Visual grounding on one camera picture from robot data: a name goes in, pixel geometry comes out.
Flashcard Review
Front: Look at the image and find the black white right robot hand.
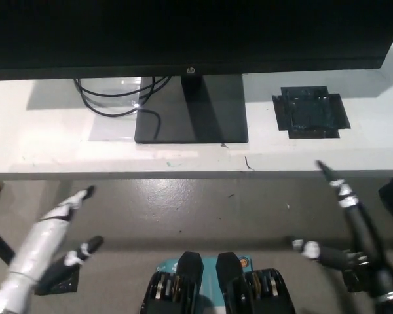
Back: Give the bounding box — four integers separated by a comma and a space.
290, 159, 393, 290

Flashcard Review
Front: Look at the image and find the clear plastic film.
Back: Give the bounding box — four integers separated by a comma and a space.
87, 76, 142, 143

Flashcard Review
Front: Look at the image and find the black HP monitor screen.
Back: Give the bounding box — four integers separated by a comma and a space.
0, 0, 393, 82

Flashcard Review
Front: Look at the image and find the black tape patch on table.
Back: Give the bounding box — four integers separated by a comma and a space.
271, 85, 352, 140

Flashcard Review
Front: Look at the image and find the black teal robot torso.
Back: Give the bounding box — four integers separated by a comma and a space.
140, 250, 297, 314

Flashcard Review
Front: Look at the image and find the black glossy monitor stand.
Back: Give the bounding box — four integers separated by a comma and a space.
134, 74, 250, 145

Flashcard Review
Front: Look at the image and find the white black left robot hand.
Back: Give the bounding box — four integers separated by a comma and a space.
6, 184, 105, 289

